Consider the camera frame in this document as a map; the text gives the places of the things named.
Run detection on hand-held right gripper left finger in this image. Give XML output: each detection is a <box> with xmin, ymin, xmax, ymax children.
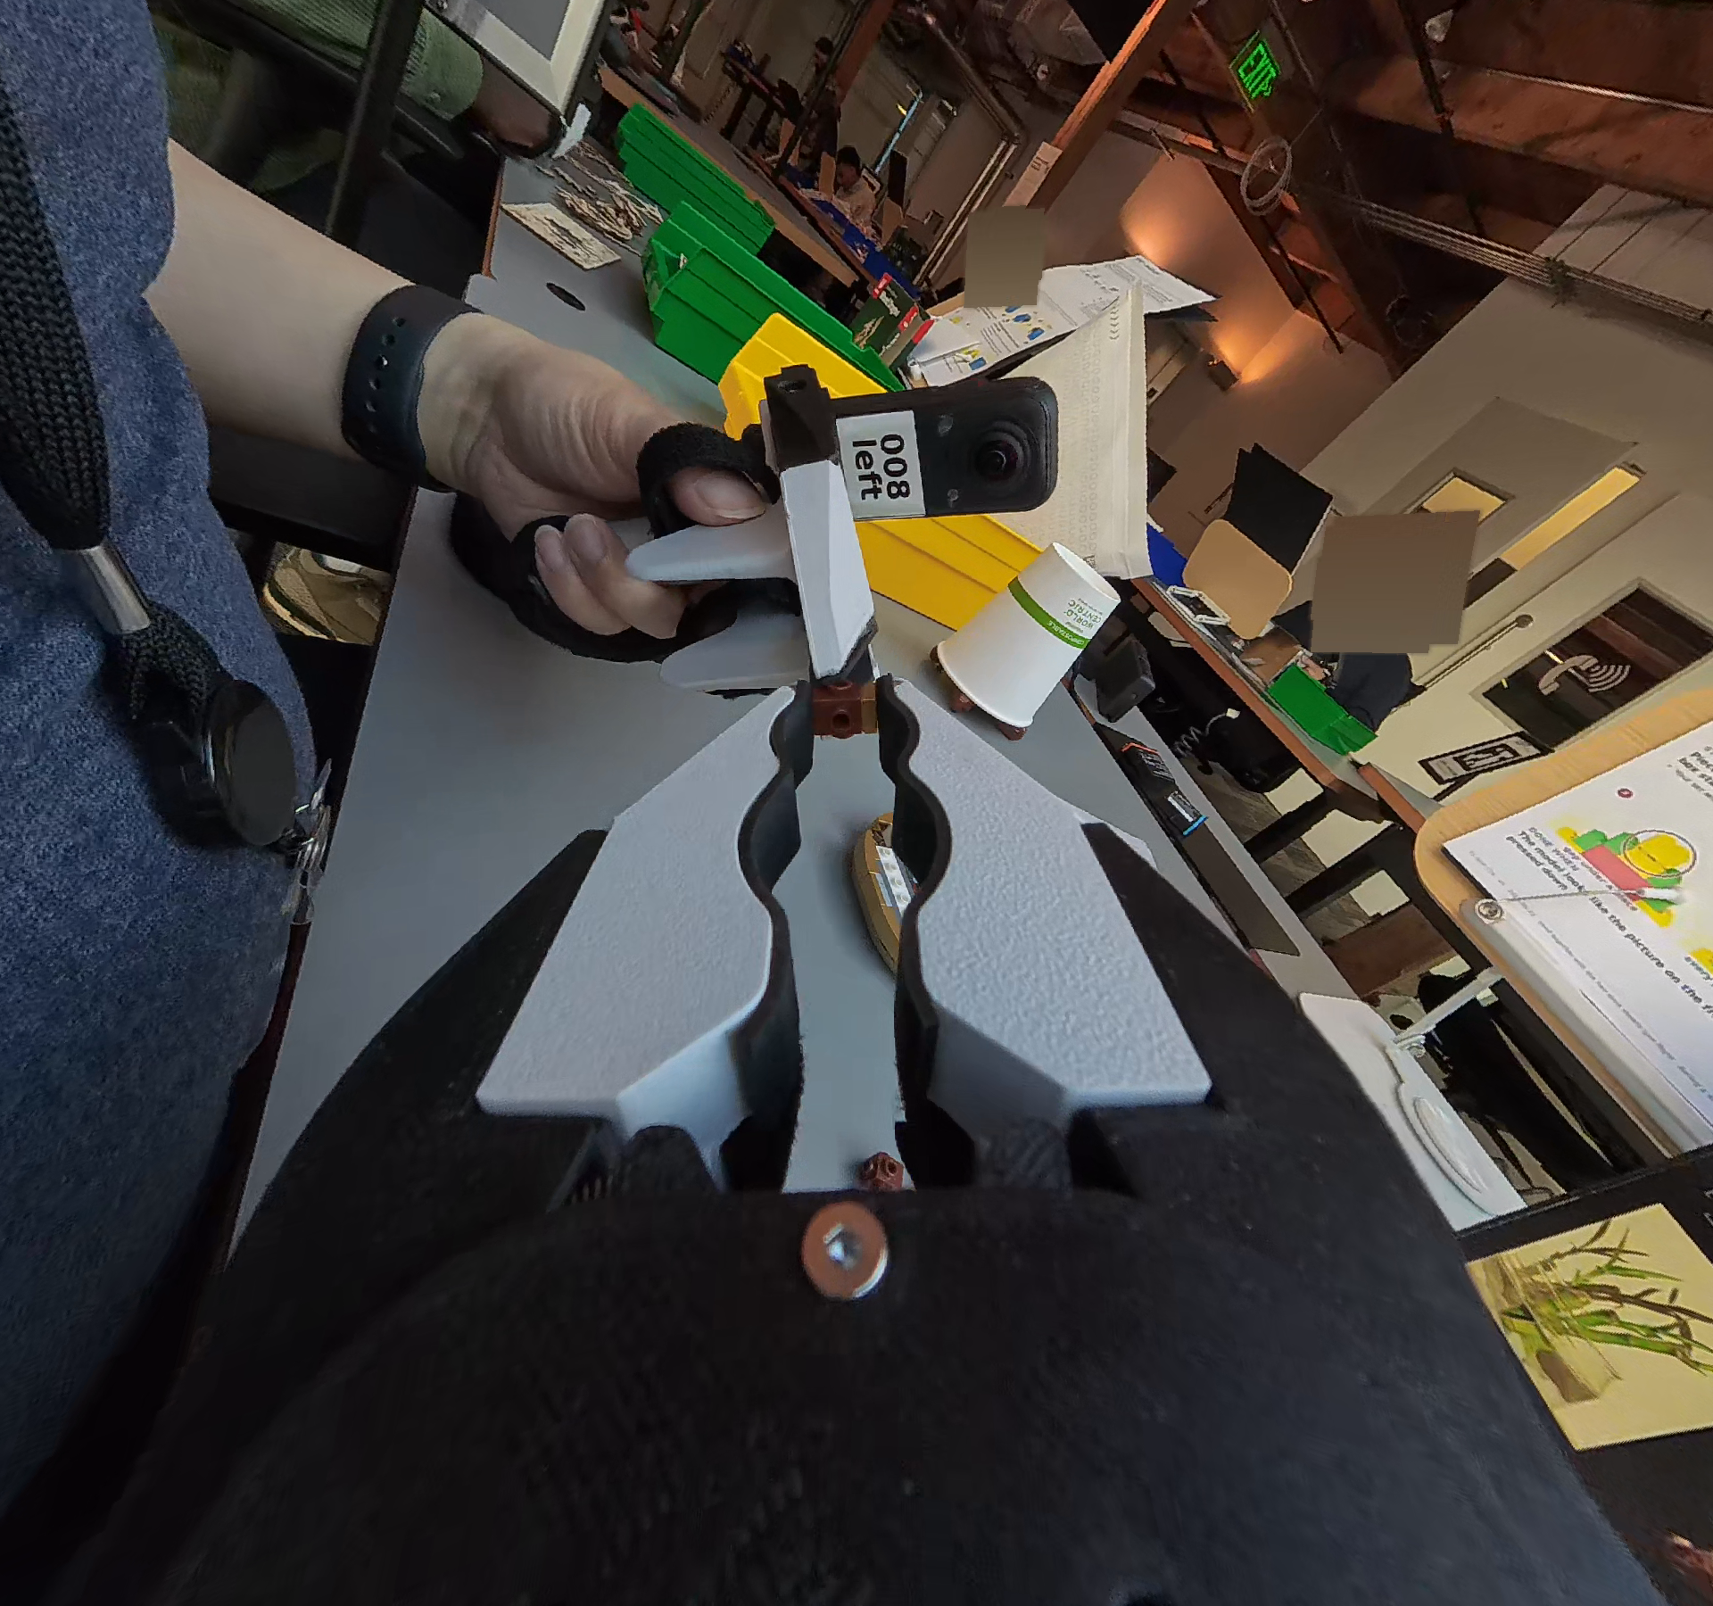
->
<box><xmin>475</xmin><ymin>687</ymin><xmax>818</xmax><ymax>1192</ymax></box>

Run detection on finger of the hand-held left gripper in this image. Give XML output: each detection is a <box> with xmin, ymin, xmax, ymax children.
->
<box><xmin>777</xmin><ymin>457</ymin><xmax>881</xmax><ymax>683</ymax></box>

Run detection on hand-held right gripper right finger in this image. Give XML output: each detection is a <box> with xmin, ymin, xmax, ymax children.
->
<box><xmin>873</xmin><ymin>680</ymin><xmax>1220</xmax><ymax>1145</ymax></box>

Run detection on person's left forearm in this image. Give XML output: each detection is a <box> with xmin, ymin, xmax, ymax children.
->
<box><xmin>145</xmin><ymin>136</ymin><xmax>397</xmax><ymax>429</ymax></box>

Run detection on partly built lego model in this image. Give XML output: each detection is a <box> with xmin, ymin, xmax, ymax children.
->
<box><xmin>847</xmin><ymin>813</ymin><xmax>938</xmax><ymax>975</ymax></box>

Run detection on person's left hand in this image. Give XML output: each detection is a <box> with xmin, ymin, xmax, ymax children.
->
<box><xmin>428</xmin><ymin>312</ymin><xmax>779</xmax><ymax>641</ymax></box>

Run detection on yellow plastic bin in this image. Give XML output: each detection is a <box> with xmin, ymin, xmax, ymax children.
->
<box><xmin>718</xmin><ymin>311</ymin><xmax>1046</xmax><ymax>633</ymax></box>

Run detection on white dotted paper bag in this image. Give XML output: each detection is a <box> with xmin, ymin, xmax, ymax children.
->
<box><xmin>997</xmin><ymin>287</ymin><xmax>1153</xmax><ymax>576</ymax></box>

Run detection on white paper cup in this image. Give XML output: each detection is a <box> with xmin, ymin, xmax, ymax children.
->
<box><xmin>933</xmin><ymin>541</ymin><xmax>1124</xmax><ymax>726</ymax></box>

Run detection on printed instruction sheets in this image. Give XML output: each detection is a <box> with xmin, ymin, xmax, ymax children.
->
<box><xmin>910</xmin><ymin>251</ymin><xmax>1220</xmax><ymax>389</ymax></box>

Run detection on black and tan chair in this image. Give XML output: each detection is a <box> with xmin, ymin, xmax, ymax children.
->
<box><xmin>1181</xmin><ymin>440</ymin><xmax>1335</xmax><ymax>641</ymax></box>

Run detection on clear badge holder clip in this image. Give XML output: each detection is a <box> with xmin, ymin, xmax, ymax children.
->
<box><xmin>274</xmin><ymin>756</ymin><xmax>339</xmax><ymax>930</ymax></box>

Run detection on small green plastic bin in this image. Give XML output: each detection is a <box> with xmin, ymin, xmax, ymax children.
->
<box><xmin>1264</xmin><ymin>661</ymin><xmax>1378</xmax><ymax>754</ymax></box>

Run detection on white flat tray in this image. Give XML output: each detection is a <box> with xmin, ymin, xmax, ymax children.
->
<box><xmin>1296</xmin><ymin>989</ymin><xmax>1530</xmax><ymax>1232</ymax></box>

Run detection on wooden puzzle pieces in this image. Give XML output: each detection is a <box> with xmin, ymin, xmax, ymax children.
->
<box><xmin>499</xmin><ymin>136</ymin><xmax>666</xmax><ymax>272</ymax></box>

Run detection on black round badge reel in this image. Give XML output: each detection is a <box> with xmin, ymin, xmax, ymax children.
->
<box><xmin>141</xmin><ymin>674</ymin><xmax>302</xmax><ymax>848</ymax></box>

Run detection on black wrist watch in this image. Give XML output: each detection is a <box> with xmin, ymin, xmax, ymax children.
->
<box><xmin>341</xmin><ymin>283</ymin><xmax>480</xmax><ymax>489</ymax></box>

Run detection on wooden board with paper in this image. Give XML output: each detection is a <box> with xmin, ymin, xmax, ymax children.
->
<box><xmin>1415</xmin><ymin>687</ymin><xmax>1713</xmax><ymax>1158</ymax></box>

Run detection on framed plant picture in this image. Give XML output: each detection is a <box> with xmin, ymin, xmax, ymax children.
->
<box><xmin>1455</xmin><ymin>1151</ymin><xmax>1713</xmax><ymax>1566</ymax></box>

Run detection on small wall marker sign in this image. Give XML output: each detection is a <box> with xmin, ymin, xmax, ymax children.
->
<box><xmin>1418</xmin><ymin>728</ymin><xmax>1550</xmax><ymax>791</ymax></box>

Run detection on black lanyard strap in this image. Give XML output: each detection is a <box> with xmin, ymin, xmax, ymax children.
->
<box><xmin>0</xmin><ymin>94</ymin><xmax>223</xmax><ymax>750</ymax></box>

